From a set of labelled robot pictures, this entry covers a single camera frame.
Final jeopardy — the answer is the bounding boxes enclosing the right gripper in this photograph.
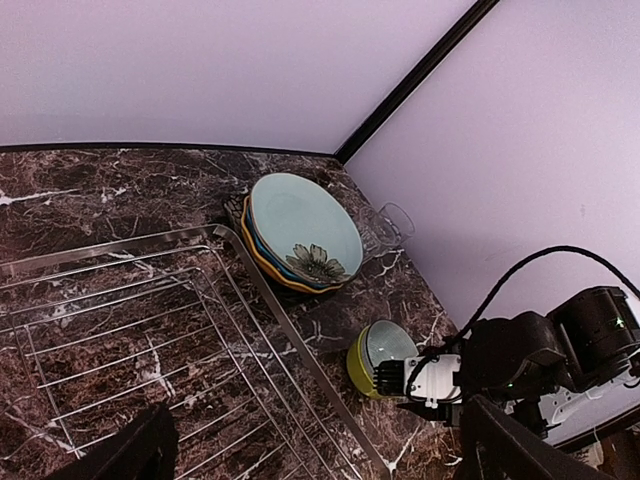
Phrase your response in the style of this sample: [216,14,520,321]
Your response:
[397,396,475,428]

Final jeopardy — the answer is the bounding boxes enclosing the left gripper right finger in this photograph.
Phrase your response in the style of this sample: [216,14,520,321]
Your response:
[457,395,608,479]

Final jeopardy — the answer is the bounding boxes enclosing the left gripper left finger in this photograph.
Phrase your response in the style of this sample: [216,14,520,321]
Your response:
[46,403,179,480]

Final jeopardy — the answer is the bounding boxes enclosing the lime green bowl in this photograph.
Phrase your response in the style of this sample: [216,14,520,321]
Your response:
[346,320,392,399]

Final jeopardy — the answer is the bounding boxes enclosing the clear ribbed glass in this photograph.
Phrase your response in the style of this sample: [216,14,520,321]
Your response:
[357,206,397,261]

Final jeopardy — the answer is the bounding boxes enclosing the pale green plate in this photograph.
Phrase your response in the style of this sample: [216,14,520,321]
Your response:
[249,173,364,285]

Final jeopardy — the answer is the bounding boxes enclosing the yellow polka dot plate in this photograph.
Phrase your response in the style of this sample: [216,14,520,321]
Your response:
[240,200,342,295]

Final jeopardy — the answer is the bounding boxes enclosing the light teal checkered bowl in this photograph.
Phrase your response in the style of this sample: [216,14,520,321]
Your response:
[363,320,418,370]

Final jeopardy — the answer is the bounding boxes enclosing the clear faceted glass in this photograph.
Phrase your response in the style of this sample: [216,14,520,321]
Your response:
[379,202,416,245]

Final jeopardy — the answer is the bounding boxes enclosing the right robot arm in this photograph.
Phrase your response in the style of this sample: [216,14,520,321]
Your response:
[374,245,639,439]

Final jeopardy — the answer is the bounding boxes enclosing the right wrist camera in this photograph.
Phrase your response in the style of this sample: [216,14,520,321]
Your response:
[373,354,463,408]

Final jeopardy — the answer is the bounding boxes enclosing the metal wire dish rack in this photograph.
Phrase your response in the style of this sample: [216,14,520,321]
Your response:
[1,225,389,479]

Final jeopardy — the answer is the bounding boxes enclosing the right black frame post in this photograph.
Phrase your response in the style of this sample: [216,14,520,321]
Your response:
[333,0,500,165]

